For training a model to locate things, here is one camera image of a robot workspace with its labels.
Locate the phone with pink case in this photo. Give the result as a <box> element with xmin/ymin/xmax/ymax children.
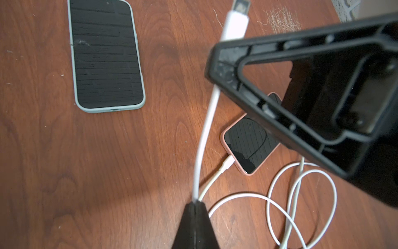
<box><xmin>220</xmin><ymin>92</ymin><xmax>284</xmax><ymax>177</ymax></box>

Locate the phone with green case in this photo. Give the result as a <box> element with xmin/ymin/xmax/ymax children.
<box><xmin>68</xmin><ymin>1</ymin><xmax>146</xmax><ymax>113</ymax></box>

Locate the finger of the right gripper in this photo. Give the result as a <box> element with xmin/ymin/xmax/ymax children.
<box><xmin>205</xmin><ymin>13</ymin><xmax>398</xmax><ymax>208</ymax></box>

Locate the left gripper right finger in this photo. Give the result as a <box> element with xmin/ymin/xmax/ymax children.
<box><xmin>194</xmin><ymin>201</ymin><xmax>220</xmax><ymax>249</ymax></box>

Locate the white lightning charging cable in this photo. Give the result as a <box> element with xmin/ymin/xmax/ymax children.
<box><xmin>198</xmin><ymin>155</ymin><xmax>338</xmax><ymax>249</ymax></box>

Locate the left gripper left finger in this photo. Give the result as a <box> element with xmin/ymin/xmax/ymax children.
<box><xmin>172</xmin><ymin>202</ymin><xmax>196</xmax><ymax>249</ymax></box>

